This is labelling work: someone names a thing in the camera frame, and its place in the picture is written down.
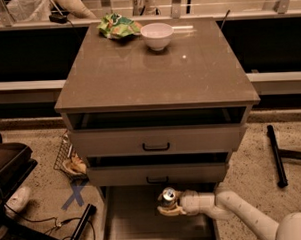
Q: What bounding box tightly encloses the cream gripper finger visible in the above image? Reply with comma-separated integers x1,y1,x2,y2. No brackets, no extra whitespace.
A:
157,206,181,216

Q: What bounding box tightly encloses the redbull can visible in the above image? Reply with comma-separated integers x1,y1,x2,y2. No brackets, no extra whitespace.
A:
159,187,177,207

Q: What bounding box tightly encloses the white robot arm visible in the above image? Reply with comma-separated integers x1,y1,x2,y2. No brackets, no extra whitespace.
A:
157,187,301,240

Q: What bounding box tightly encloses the bottom drawer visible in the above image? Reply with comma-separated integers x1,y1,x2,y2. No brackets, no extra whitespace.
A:
103,185,220,240

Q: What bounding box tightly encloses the drawer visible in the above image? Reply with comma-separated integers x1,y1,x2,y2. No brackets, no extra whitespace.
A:
68,124,246,158
103,185,220,240
87,163,228,186

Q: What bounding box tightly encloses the top drawer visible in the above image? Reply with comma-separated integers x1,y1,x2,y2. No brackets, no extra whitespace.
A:
68,124,246,158

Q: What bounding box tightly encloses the brown drawer cabinet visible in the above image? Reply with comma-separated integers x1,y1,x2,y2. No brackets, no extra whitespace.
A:
50,14,266,204

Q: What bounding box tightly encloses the middle drawer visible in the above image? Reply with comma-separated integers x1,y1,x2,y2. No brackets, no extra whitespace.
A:
87,163,228,186

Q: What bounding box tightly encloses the blue tape cross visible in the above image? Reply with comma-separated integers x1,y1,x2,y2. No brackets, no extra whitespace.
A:
61,179,88,211

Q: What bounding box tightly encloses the black stand leg right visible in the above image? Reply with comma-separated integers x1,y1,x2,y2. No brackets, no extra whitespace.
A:
267,125,301,188

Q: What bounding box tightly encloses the black stand leg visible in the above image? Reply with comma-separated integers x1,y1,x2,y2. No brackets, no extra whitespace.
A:
267,125,301,188
0,204,96,240

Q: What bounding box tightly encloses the white shoe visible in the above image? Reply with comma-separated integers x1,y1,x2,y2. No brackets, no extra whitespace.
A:
0,186,31,239

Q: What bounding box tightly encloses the white bowl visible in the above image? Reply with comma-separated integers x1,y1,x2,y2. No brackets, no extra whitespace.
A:
141,22,174,51

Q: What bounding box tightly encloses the black chair left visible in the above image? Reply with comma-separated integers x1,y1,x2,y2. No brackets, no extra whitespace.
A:
0,134,37,225

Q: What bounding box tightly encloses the black stand leg left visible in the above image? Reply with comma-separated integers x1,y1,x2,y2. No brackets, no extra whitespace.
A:
0,204,96,240

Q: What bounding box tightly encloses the green chip bag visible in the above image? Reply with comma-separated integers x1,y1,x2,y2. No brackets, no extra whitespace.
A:
97,12,142,40

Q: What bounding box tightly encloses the black power adapter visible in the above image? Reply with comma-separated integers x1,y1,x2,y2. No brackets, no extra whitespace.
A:
49,14,68,24

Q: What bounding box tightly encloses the person in background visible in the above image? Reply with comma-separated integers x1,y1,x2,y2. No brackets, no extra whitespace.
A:
53,0,96,19

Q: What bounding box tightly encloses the black cable on floor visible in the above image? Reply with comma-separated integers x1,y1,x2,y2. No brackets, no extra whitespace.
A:
0,201,97,240

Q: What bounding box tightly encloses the wire basket with items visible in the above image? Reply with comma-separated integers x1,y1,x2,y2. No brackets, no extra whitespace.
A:
53,133,87,181

